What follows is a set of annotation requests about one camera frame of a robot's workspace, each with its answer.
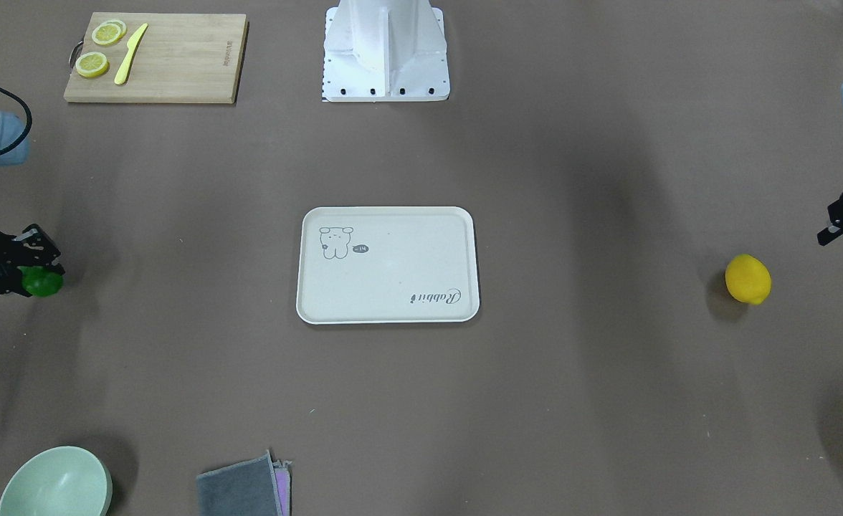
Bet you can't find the green lime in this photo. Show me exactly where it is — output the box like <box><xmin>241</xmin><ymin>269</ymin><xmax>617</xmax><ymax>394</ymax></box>
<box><xmin>18</xmin><ymin>267</ymin><xmax>64</xmax><ymax>297</ymax></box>

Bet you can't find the white rabbit print tray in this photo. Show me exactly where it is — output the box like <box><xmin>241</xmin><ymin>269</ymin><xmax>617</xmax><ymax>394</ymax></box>
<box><xmin>295</xmin><ymin>206</ymin><xmax>480</xmax><ymax>325</ymax></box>

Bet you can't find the yellow lemon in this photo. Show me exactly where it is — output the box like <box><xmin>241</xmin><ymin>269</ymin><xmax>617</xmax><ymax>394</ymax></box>
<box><xmin>724</xmin><ymin>254</ymin><xmax>773</xmax><ymax>306</ymax></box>

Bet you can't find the yellow plastic knife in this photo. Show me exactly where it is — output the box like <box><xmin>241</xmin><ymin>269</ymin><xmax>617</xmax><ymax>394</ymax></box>
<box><xmin>113</xmin><ymin>23</ymin><xmax>149</xmax><ymax>86</ymax></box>

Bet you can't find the lemon slice lower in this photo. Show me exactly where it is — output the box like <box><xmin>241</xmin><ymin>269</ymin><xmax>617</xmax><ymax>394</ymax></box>
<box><xmin>73</xmin><ymin>52</ymin><xmax>110</xmax><ymax>79</ymax></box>

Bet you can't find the lemon slice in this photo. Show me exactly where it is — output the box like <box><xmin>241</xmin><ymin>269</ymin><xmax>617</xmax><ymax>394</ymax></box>
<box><xmin>73</xmin><ymin>52</ymin><xmax>110</xmax><ymax>79</ymax></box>
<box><xmin>91</xmin><ymin>19</ymin><xmax>127</xmax><ymax>47</ymax></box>

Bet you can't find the pale green bowl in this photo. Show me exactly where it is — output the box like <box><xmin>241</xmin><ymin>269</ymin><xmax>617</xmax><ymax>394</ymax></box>
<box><xmin>0</xmin><ymin>446</ymin><xmax>113</xmax><ymax>515</ymax></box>

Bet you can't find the bamboo cutting board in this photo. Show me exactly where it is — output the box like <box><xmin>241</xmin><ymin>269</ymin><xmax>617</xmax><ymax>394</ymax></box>
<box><xmin>64</xmin><ymin>11</ymin><xmax>249</xmax><ymax>105</ymax></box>

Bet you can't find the lemon slice upper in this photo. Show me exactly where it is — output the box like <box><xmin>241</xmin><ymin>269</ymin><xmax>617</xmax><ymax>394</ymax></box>
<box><xmin>91</xmin><ymin>19</ymin><xmax>127</xmax><ymax>47</ymax></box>

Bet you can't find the folded grey cloth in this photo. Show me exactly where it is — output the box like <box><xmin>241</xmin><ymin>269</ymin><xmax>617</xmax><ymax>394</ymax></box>
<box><xmin>196</xmin><ymin>453</ymin><xmax>281</xmax><ymax>515</ymax></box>

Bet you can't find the purple cloth under grey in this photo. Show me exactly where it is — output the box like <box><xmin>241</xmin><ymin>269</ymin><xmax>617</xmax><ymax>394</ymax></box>
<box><xmin>272</xmin><ymin>461</ymin><xmax>292</xmax><ymax>516</ymax></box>

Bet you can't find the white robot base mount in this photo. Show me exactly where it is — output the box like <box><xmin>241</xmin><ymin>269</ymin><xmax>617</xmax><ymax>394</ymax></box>
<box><xmin>321</xmin><ymin>1</ymin><xmax>451</xmax><ymax>102</ymax></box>

